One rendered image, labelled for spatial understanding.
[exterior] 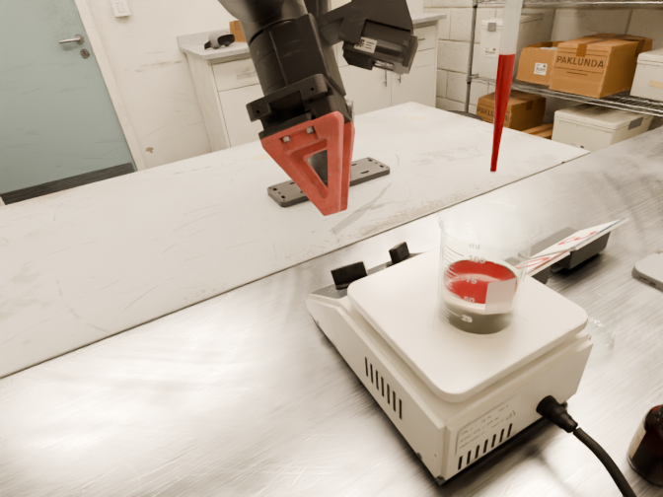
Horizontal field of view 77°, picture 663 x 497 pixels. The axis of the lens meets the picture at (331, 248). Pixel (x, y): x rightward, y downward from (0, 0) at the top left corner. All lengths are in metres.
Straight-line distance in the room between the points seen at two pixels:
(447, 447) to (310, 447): 0.11
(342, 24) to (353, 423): 0.31
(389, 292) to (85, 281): 0.40
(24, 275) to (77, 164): 2.60
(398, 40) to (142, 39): 2.84
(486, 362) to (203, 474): 0.21
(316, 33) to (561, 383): 0.31
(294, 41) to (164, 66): 2.83
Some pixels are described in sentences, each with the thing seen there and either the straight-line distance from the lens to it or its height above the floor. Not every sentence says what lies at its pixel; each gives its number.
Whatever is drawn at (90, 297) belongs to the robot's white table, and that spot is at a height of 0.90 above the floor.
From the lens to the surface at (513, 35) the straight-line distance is 0.22.
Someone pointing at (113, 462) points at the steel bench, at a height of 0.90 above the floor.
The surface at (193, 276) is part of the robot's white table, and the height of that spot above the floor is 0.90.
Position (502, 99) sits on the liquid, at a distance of 0.22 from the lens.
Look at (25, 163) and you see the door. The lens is 3.26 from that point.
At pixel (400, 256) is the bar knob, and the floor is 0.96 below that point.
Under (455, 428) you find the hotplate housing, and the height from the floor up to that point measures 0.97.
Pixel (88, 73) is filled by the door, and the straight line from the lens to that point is 3.13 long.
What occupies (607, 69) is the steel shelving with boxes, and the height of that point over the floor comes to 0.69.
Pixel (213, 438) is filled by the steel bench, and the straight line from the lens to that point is 0.36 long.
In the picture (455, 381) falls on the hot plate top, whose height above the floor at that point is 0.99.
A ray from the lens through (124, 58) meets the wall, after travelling 3.14.
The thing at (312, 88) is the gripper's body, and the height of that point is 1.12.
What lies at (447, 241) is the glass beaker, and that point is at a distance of 0.24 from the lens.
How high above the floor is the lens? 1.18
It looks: 33 degrees down
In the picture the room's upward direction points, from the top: 7 degrees counter-clockwise
